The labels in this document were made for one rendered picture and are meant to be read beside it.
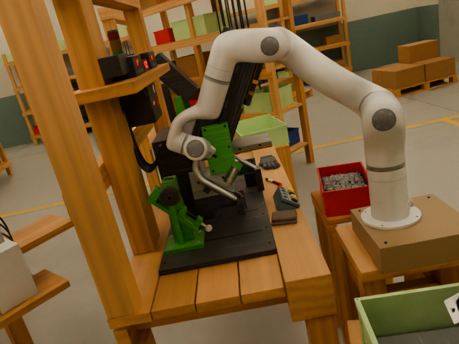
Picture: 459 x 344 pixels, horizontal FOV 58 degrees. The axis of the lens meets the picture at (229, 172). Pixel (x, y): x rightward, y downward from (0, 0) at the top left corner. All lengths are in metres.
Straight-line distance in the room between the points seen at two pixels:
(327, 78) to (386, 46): 10.45
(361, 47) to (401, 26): 1.12
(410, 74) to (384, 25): 4.07
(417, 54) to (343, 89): 7.01
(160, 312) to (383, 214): 0.77
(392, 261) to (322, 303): 0.25
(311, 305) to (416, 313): 0.33
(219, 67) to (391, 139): 0.57
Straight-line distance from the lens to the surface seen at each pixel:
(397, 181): 1.39
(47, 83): 1.15
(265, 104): 4.52
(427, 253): 1.38
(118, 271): 1.29
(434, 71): 8.05
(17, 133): 11.93
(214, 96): 1.38
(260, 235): 1.55
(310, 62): 1.31
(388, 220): 1.44
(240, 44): 1.32
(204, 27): 4.95
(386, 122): 1.26
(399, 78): 7.66
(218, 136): 1.75
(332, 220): 1.80
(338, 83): 1.31
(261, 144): 1.87
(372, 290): 1.42
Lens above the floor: 1.62
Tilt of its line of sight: 18 degrees down
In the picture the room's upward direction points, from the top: 12 degrees counter-clockwise
